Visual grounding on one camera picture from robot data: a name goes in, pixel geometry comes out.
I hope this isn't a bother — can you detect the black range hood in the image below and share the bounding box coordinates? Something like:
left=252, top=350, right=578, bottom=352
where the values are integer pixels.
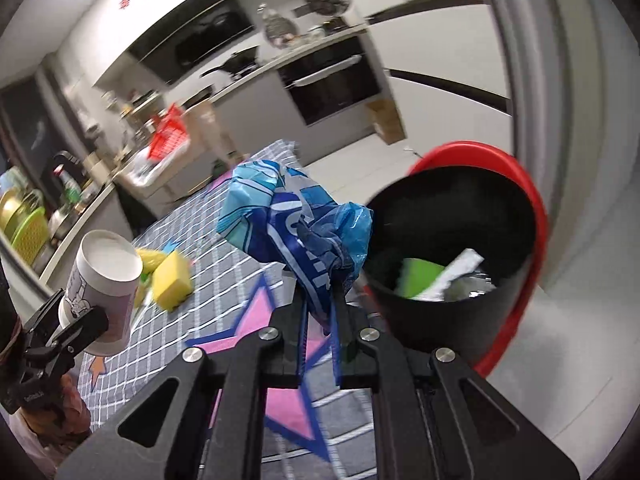
left=125, top=0, right=256, bottom=86

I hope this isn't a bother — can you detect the person's left hand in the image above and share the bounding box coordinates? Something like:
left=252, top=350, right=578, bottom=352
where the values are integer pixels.
left=22, top=375, right=93, bottom=448

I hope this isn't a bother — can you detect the black round bin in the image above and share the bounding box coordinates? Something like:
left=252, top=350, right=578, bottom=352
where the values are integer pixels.
left=362, top=169, right=538, bottom=366

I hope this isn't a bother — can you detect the white paper cup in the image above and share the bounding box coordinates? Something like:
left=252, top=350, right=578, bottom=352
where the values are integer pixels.
left=58, top=230, right=144, bottom=357

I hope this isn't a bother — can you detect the green sponge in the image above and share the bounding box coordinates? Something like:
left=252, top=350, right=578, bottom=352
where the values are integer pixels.
left=397, top=257, right=446, bottom=302

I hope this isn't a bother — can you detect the yellow plastic bag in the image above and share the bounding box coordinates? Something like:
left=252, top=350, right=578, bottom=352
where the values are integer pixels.
left=134, top=247, right=168, bottom=273

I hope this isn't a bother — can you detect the black hanging cloth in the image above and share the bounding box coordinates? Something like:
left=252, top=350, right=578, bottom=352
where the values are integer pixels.
left=117, top=190, right=156, bottom=236

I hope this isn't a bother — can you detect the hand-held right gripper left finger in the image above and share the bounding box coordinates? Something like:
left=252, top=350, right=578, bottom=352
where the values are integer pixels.
left=55, top=294, right=308, bottom=480

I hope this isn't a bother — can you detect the black built-in oven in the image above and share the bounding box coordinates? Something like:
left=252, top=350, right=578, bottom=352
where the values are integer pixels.
left=276, top=50, right=382, bottom=126

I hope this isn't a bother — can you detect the dark kitchen window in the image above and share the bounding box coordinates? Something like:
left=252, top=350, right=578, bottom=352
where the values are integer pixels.
left=0, top=75, right=66, bottom=171

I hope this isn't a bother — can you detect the yellow green dish rack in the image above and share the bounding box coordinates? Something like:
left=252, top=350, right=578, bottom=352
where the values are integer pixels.
left=0, top=187, right=51, bottom=266

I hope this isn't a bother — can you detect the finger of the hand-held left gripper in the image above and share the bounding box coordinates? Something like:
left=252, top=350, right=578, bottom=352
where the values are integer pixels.
left=30, top=306, right=110, bottom=367
left=20, top=290, right=68, bottom=337

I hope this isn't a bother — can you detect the red plastic basket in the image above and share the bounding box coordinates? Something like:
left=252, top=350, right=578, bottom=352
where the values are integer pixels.
left=149, top=104, right=191, bottom=161

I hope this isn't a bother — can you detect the white paper sheet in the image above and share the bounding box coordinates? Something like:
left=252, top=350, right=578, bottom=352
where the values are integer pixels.
left=420, top=248, right=485, bottom=302

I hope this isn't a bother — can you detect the grey door frame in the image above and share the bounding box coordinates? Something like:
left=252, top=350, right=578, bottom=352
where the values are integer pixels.
left=475, top=0, right=640, bottom=286

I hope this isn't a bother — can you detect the white refrigerator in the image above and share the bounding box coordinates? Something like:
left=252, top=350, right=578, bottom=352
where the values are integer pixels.
left=327, top=0, right=516, bottom=111

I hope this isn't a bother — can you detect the beige plastic cart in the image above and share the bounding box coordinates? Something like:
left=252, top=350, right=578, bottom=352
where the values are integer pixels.
left=112, top=97, right=238, bottom=201

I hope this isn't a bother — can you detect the black wok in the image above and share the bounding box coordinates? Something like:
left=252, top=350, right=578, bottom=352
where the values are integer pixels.
left=200, top=46, right=261, bottom=78

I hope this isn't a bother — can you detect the cardboard box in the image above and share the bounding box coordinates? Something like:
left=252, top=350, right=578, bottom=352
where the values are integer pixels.
left=365, top=100, right=406, bottom=146

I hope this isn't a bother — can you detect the metal pot lid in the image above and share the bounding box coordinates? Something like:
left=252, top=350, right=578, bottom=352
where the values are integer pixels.
left=262, top=7, right=293, bottom=48

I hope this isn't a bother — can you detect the kitchen faucet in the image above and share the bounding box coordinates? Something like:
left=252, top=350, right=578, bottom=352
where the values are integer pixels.
left=47, top=150, right=83, bottom=181

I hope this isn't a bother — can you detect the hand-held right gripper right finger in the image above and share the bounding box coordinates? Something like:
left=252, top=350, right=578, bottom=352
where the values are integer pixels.
left=330, top=284, right=583, bottom=480

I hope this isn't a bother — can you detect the blue plastic bag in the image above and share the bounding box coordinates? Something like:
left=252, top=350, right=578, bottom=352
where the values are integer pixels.
left=216, top=159, right=375, bottom=333

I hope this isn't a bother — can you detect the grey checked star blanket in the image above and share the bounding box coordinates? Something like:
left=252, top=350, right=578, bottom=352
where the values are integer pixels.
left=75, top=140, right=381, bottom=480

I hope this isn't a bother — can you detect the yellow sponge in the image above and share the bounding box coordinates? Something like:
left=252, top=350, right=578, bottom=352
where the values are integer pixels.
left=151, top=251, right=195, bottom=311

